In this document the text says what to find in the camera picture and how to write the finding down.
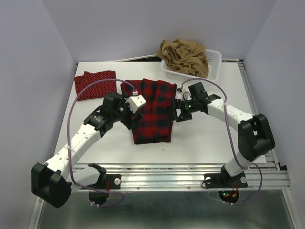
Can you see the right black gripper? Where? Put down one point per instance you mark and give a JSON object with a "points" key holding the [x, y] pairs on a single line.
{"points": [[183, 116]]}

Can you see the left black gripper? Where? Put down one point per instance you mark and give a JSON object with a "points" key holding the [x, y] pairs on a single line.
{"points": [[128, 122]]}

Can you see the red polka dot skirt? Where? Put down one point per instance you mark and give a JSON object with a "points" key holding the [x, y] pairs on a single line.
{"points": [[98, 90]]}

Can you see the red black plaid skirt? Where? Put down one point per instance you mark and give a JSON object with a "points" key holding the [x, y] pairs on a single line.
{"points": [[154, 127]]}

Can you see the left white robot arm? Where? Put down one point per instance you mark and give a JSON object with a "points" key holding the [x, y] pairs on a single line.
{"points": [[54, 181]]}

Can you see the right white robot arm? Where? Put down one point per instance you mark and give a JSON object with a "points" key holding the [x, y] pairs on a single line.
{"points": [[255, 137]]}

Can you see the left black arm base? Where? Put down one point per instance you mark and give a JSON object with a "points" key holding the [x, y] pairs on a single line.
{"points": [[108, 183]]}

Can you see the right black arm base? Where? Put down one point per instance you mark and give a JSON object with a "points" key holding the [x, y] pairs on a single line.
{"points": [[229, 186]]}

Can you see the white plastic basket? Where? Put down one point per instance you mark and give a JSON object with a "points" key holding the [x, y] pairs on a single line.
{"points": [[214, 60]]}

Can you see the tan brown skirt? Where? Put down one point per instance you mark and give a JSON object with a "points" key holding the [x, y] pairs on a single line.
{"points": [[183, 56]]}

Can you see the white board strip behind table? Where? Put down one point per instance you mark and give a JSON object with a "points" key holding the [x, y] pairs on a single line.
{"points": [[147, 58]]}

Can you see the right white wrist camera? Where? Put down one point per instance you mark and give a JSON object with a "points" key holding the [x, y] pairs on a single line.
{"points": [[182, 94]]}

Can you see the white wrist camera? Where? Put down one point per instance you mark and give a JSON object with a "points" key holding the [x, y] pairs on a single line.
{"points": [[182, 94], [136, 102]]}

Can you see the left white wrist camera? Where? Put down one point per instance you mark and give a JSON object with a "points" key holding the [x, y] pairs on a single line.
{"points": [[136, 102]]}

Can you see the aluminium frame rails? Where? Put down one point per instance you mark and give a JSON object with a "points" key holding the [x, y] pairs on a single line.
{"points": [[161, 182]]}

